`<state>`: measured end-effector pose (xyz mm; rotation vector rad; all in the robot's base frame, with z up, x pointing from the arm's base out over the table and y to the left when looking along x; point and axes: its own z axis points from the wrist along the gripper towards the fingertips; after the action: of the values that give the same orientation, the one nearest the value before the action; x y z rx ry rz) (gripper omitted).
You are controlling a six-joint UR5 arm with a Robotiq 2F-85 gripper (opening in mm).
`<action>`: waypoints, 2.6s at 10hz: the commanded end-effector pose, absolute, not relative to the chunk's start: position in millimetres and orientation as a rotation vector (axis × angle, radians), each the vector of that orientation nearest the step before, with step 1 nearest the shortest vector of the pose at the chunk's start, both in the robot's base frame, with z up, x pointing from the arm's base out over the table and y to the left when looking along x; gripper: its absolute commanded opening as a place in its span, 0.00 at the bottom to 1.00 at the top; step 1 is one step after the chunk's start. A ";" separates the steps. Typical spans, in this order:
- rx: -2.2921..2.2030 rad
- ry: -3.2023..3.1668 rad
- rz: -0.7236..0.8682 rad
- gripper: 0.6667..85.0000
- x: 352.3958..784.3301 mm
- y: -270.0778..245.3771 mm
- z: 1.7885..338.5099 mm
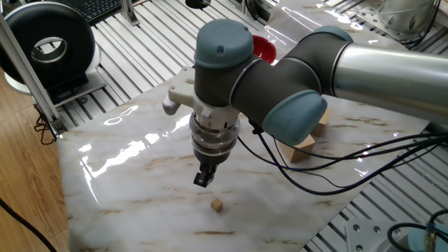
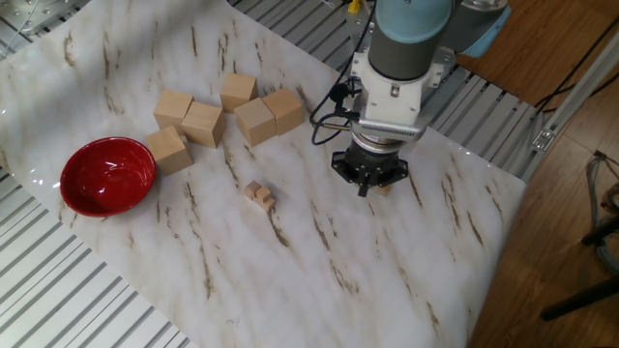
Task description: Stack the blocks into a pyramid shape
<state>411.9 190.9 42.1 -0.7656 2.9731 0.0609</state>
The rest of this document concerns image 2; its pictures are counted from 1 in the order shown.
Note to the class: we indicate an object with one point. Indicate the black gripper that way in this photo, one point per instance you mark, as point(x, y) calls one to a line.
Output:
point(370, 162)

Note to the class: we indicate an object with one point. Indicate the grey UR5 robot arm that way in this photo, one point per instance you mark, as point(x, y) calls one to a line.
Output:
point(411, 43)

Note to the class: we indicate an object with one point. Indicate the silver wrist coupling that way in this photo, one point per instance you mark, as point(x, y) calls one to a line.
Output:
point(374, 145)

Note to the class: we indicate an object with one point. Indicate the large wooden cube block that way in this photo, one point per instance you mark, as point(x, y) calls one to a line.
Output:
point(171, 110)
point(169, 152)
point(254, 123)
point(203, 125)
point(283, 111)
point(237, 92)

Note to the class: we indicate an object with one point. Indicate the glossy marble pattern mat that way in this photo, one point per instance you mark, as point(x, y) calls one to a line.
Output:
point(290, 266)

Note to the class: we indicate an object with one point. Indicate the yellow plastic piece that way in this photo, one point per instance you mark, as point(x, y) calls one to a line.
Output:
point(354, 6)

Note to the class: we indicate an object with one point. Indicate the black stand legs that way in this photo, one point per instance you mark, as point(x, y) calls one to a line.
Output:
point(580, 299)

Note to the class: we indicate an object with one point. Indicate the red glossy bowl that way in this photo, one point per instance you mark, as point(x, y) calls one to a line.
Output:
point(106, 179)

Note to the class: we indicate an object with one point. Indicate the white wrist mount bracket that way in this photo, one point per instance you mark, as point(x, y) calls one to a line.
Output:
point(392, 104)

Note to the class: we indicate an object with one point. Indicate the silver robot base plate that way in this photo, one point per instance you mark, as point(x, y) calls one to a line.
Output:
point(445, 63)

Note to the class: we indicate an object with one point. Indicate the aluminium frame post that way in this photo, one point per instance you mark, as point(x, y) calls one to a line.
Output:
point(570, 96)

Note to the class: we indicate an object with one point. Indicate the silver perforated mount plate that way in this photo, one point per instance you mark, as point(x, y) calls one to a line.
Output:
point(29, 14)

